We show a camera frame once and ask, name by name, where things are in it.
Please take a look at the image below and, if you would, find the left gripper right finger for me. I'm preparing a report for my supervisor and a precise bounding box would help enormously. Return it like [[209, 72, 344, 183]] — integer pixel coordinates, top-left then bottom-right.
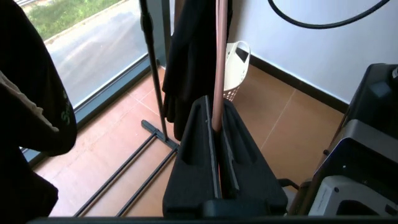
[[220, 99, 288, 217]]

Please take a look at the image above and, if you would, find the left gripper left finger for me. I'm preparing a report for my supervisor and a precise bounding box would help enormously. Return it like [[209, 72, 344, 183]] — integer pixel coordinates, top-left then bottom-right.
[[162, 95, 222, 218]]

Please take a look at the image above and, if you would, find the black garment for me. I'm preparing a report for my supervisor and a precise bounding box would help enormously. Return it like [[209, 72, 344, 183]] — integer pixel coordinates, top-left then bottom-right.
[[0, 0, 78, 224], [162, 0, 234, 142]]

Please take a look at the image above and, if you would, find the pink clothes hanger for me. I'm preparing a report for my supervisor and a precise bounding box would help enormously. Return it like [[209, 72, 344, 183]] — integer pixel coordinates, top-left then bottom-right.
[[211, 0, 229, 133]]

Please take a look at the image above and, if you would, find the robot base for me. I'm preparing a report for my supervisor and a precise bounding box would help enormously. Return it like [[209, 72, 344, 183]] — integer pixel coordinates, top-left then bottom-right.
[[277, 63, 398, 217]]

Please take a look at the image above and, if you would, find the white laundry basket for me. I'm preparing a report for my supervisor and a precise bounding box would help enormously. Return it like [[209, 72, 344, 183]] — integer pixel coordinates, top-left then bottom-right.
[[222, 40, 252, 102]]

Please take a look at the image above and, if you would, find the black clothes rack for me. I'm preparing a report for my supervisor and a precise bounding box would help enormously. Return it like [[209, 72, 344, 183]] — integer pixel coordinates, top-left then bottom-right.
[[73, 0, 181, 218]]

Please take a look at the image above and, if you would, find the window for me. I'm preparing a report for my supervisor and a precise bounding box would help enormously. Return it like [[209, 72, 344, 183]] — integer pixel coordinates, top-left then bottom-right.
[[14, 0, 172, 163]]

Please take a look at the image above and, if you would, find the black cable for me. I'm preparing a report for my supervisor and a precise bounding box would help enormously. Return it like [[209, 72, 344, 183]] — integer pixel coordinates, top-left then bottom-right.
[[267, 0, 391, 30]]

